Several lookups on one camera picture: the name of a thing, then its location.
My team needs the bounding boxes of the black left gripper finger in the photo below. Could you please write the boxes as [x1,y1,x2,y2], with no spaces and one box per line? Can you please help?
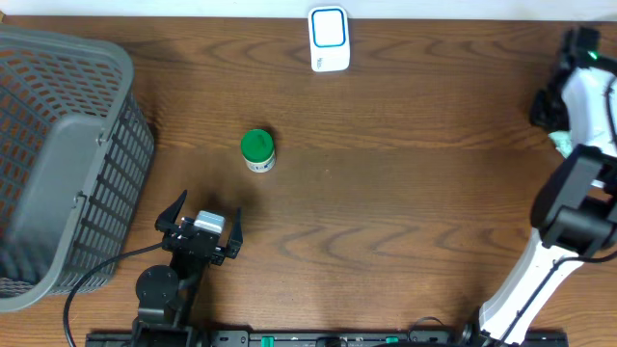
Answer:
[154,190,187,232]
[226,208,243,259]

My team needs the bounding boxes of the white mint tissue pack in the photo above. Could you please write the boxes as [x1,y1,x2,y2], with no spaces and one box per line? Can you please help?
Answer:
[548,131,574,158]

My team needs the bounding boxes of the green lid white jar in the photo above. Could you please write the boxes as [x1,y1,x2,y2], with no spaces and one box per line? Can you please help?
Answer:
[240,129,276,174]

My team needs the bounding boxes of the grey plastic mesh basket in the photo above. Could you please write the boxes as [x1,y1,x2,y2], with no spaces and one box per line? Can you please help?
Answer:
[1,25,154,312]

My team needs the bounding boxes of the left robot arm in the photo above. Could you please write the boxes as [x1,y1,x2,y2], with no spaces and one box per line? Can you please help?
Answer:
[128,192,243,347]

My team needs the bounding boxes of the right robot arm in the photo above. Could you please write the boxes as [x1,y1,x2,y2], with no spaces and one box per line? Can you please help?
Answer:
[460,27,616,346]

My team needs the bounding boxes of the white barcode scanner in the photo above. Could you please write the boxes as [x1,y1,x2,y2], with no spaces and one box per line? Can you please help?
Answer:
[308,6,351,73]

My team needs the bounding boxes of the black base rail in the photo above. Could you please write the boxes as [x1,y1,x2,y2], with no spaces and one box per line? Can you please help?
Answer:
[85,327,570,347]

